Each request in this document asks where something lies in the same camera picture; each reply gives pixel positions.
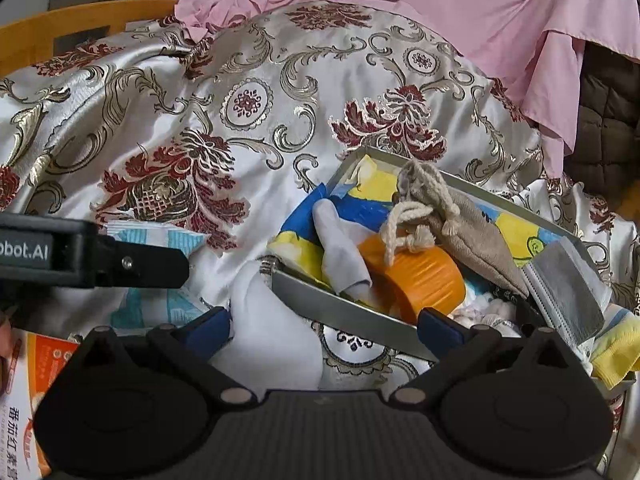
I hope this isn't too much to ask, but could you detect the white quilted cloth blue print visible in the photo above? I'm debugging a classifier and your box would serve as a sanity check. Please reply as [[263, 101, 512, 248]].
[[451, 291, 523, 338]]

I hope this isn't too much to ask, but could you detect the wooden bed frame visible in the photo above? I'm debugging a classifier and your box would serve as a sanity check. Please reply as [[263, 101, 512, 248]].
[[0, 0, 179, 79]]

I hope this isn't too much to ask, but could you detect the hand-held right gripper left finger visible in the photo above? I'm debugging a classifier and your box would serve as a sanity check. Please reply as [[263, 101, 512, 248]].
[[62, 306, 259, 408]]

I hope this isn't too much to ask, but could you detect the beige drawstring pouch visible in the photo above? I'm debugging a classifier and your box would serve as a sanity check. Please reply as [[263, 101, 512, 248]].
[[379, 159, 532, 302]]

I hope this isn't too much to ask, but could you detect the yellow striped sock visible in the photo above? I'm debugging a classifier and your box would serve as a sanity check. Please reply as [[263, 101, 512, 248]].
[[589, 309, 640, 391]]

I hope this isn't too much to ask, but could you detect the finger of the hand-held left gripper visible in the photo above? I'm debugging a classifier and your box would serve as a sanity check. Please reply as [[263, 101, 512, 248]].
[[95, 236, 191, 290]]

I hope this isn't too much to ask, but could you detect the grey tray with cartoon print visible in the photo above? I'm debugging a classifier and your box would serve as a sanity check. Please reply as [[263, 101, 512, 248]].
[[266, 146, 639, 411]]

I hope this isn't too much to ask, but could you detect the pink bed sheet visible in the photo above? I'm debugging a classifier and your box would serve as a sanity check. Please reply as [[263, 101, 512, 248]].
[[174, 0, 640, 179]]

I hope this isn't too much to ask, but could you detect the blue and white tissue packet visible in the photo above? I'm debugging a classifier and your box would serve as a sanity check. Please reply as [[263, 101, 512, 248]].
[[106, 220, 212, 334]]

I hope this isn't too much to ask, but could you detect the orange and white box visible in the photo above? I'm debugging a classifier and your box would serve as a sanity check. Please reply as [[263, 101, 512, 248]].
[[0, 329, 84, 480]]

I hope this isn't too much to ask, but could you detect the orange plastic cup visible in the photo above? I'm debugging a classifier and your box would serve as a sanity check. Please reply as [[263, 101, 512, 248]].
[[356, 232, 467, 327]]

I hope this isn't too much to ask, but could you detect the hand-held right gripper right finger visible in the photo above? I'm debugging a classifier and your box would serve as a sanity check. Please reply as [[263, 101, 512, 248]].
[[388, 306, 585, 408]]

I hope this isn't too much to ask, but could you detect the floral satin blanket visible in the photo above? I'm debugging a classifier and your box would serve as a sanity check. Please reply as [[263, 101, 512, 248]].
[[0, 1, 640, 396]]

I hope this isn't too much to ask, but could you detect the plain white sock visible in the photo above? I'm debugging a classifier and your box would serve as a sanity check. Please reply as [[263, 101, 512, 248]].
[[209, 260, 327, 392]]

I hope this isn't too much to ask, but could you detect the brown puffer jacket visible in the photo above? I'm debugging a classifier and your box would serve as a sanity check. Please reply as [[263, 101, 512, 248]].
[[564, 41, 640, 197]]

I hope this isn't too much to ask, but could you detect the pale grey sock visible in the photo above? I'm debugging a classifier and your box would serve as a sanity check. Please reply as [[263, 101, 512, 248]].
[[311, 198, 374, 297]]

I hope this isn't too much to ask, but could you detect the grey face mask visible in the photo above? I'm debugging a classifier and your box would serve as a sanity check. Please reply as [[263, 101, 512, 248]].
[[521, 236, 607, 344]]

